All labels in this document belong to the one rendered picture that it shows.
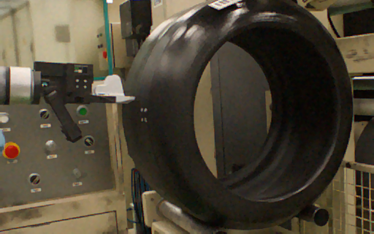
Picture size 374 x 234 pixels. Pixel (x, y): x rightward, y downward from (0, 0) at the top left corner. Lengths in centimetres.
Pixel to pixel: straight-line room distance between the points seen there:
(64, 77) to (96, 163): 66
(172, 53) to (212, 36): 9
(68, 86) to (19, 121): 60
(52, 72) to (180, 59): 26
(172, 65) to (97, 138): 69
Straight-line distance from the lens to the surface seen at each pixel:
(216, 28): 102
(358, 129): 202
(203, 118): 142
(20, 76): 99
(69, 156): 161
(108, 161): 164
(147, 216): 137
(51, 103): 100
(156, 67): 101
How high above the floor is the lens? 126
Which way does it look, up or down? 7 degrees down
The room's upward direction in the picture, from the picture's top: 4 degrees counter-clockwise
